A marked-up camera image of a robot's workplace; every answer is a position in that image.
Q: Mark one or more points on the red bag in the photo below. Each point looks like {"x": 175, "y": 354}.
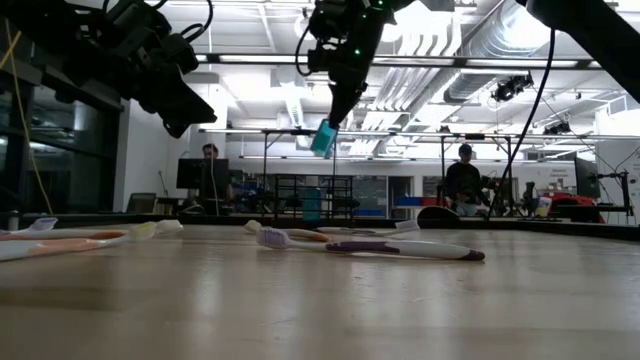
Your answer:
{"x": 575, "y": 200}

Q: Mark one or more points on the white plastic container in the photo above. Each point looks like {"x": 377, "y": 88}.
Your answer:
{"x": 542, "y": 206}

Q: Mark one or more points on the black metal frame stand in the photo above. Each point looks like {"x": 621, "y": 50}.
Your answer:
{"x": 475, "y": 136}
{"x": 280, "y": 132}

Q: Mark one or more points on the long ceiling light bar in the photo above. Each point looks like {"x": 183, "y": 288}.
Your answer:
{"x": 212, "y": 58}

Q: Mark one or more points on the black computer monitor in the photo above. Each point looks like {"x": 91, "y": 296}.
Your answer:
{"x": 586, "y": 177}
{"x": 197, "y": 173}

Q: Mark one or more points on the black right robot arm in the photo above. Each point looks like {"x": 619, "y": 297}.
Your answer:
{"x": 600, "y": 35}

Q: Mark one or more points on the black aluminium table frame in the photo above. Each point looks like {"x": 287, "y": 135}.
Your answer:
{"x": 150, "y": 218}

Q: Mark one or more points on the orange toothbrush yellow bristles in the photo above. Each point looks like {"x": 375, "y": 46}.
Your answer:
{"x": 60, "y": 246}

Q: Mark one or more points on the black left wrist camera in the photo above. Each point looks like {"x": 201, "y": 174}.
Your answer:
{"x": 181, "y": 52}

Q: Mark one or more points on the person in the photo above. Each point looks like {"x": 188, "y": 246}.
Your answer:
{"x": 462, "y": 180}
{"x": 211, "y": 150}

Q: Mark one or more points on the grey office chair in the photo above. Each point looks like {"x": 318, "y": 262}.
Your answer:
{"x": 141, "y": 202}

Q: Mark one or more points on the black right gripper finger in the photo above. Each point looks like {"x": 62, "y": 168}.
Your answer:
{"x": 347, "y": 100}

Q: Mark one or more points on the blue storage bin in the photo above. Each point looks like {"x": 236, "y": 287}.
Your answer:
{"x": 409, "y": 201}

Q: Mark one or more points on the black ceiling camera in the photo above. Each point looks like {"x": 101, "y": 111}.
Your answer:
{"x": 510, "y": 89}

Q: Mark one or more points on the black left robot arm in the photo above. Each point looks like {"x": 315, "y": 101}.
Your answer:
{"x": 40, "y": 30}

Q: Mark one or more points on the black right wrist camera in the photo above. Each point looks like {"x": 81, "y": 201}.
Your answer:
{"x": 324, "y": 60}

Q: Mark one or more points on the purple and white toothbrush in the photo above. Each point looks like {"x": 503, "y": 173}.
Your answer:
{"x": 400, "y": 248}
{"x": 407, "y": 226}
{"x": 44, "y": 223}

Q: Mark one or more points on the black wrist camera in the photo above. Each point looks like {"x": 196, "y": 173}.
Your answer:
{"x": 324, "y": 60}
{"x": 181, "y": 52}

